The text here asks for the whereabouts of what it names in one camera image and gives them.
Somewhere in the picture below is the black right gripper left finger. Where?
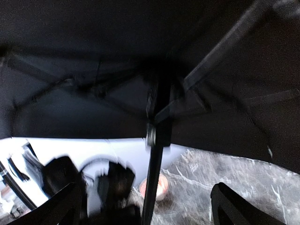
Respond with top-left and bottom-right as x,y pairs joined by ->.
9,183 -> 81,225

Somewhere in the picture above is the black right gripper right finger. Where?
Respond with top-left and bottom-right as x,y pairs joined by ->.
210,182 -> 281,225

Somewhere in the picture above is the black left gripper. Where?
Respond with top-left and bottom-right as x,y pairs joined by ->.
42,156 -> 135,225

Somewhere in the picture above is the lavender and black folding umbrella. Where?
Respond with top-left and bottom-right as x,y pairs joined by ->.
0,0 -> 300,225

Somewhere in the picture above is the red patterned ceramic bowl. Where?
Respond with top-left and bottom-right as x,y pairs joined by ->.
139,174 -> 169,202

